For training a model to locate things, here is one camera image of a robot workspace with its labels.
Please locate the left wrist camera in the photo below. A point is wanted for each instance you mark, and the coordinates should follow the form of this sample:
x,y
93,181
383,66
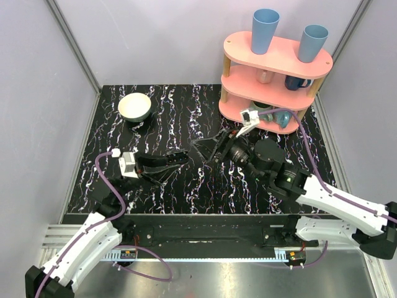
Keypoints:
x,y
126,162

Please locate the tall blue cup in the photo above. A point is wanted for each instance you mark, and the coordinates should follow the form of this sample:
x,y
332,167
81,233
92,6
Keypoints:
x,y
264,24
312,40

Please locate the light blue mug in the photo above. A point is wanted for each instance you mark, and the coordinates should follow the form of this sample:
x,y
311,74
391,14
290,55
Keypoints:
x,y
282,118

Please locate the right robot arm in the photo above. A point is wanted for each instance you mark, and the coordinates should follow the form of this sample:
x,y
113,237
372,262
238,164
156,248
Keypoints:
x,y
367,225

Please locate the dark blue mug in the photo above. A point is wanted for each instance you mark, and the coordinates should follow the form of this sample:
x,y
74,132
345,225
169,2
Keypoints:
x,y
293,83

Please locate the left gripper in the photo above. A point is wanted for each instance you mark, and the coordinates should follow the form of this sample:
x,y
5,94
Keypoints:
x,y
141,166

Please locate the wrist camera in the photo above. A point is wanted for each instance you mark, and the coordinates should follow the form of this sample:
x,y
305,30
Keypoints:
x,y
126,162
251,120

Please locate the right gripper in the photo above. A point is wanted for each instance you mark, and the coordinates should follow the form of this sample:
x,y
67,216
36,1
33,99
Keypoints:
x,y
206,146

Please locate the white ceramic bowl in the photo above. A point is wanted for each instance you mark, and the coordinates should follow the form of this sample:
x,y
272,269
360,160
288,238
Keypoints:
x,y
135,107

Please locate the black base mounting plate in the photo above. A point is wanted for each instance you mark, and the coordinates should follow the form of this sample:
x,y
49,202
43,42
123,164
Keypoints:
x,y
261,230

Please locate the tall blue cup right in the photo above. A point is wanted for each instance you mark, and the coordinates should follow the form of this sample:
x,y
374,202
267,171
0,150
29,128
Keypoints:
x,y
312,40

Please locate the pink mug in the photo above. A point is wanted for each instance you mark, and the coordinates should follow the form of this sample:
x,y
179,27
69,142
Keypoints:
x,y
264,76

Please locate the aluminium rail frame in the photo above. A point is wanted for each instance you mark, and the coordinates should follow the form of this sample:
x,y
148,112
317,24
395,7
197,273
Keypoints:
x,y
223,252

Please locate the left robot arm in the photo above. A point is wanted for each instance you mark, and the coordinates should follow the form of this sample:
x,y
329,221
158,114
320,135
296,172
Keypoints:
x,y
106,234

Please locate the tall blue cup left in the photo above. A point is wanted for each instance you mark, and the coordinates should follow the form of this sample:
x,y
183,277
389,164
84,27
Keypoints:
x,y
264,24

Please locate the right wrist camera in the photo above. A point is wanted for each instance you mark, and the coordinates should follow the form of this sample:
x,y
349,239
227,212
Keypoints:
x,y
251,120

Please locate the pink three-tier shelf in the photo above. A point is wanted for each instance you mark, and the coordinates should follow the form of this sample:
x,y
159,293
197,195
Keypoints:
x,y
239,86

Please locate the green glazed mug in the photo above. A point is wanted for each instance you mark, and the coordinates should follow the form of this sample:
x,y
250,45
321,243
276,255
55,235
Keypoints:
x,y
261,107

